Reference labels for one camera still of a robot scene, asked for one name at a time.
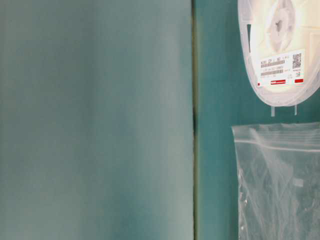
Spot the clear zip bag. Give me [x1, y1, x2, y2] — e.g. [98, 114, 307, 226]
[232, 122, 320, 240]

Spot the teal backdrop board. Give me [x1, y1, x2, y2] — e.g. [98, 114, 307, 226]
[0, 0, 194, 240]

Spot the white component reel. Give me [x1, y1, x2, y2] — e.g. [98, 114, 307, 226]
[237, 0, 320, 109]

